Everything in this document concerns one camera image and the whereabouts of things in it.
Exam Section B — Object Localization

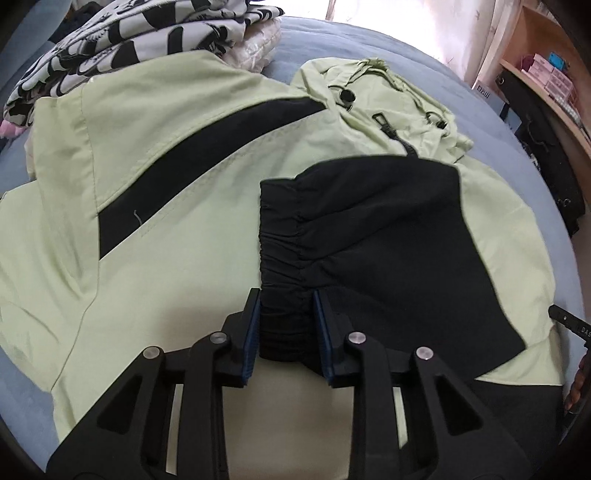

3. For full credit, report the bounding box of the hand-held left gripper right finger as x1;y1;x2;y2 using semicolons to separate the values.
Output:
311;290;533;480

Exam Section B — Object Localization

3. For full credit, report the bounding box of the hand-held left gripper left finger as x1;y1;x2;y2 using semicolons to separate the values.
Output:
45;287;264;480

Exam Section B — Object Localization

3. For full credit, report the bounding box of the light green and black jacket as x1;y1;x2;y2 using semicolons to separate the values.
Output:
0;50;571;480

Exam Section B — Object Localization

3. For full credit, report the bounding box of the person's right hand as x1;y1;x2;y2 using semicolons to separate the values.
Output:
564;352;591;412

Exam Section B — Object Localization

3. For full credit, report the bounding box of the black bag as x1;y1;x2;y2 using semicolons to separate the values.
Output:
499;74;588;237

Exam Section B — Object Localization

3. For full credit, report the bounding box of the blue fleece blanket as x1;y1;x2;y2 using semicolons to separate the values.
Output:
0;16;591;462

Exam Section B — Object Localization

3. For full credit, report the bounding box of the white printed box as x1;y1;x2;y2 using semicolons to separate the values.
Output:
471;80;507;121

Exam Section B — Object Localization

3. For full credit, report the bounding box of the row of pink boxes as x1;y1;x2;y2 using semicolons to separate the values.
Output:
519;52;583;121

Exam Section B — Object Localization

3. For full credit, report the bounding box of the wooden shelf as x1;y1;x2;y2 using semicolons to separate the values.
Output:
499;0;591;145

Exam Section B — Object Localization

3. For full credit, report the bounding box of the cream quilted garment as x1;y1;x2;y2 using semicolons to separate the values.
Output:
222;18;283;75

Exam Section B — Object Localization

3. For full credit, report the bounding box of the light floral curtain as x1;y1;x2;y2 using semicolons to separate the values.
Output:
323;0;527;88

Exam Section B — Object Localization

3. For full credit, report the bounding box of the black and white patterned cloth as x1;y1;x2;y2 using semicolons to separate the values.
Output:
2;0;280;126

